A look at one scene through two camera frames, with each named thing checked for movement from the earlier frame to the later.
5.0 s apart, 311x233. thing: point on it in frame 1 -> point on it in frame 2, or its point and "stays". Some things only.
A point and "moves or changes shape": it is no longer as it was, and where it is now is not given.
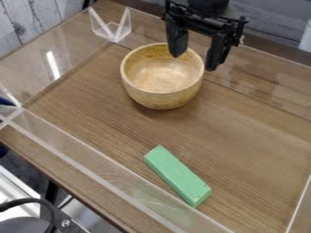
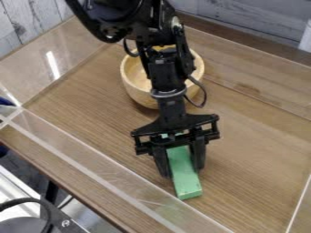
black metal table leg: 50,193 stays
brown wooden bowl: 157,81 stays
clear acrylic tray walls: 181,149 stays
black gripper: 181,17 -> 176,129
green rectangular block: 181,178 moves or changes shape
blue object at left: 6,102 stays
